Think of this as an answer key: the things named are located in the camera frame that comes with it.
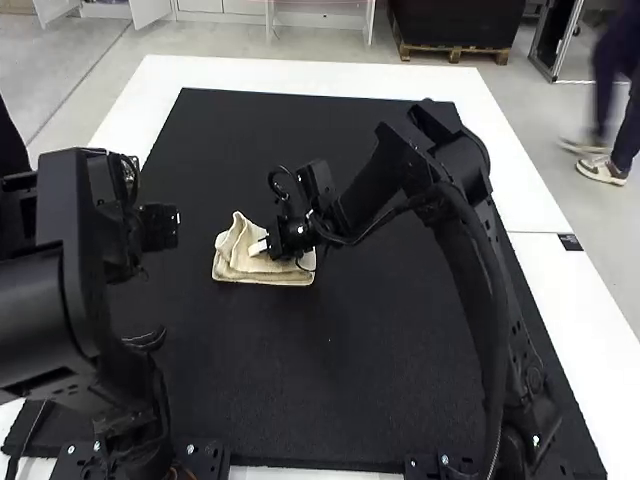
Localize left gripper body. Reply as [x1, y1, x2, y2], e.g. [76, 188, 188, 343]
[136, 202, 182, 253]

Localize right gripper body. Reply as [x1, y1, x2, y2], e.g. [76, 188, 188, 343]
[267, 201, 322, 263]

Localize pale towel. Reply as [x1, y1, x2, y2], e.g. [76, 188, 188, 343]
[210, 210, 318, 290]

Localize black mat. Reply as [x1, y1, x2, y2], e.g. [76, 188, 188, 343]
[2, 87, 609, 476]

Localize white cupboard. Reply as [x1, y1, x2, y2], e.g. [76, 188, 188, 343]
[127, 0, 177, 32]

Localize wooden pallet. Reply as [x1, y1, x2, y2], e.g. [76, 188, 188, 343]
[396, 40, 512, 67]

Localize black crate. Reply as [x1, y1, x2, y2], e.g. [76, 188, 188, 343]
[388, 0, 527, 50]

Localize person's legs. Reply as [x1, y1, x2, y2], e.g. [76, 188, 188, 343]
[556, 0, 640, 187]

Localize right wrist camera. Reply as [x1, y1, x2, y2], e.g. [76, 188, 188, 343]
[294, 158, 334, 204]

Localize black cable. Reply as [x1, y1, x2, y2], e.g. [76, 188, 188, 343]
[413, 182, 504, 479]
[266, 164, 297, 202]

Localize metal frame cart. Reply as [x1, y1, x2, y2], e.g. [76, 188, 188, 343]
[526, 0, 587, 84]

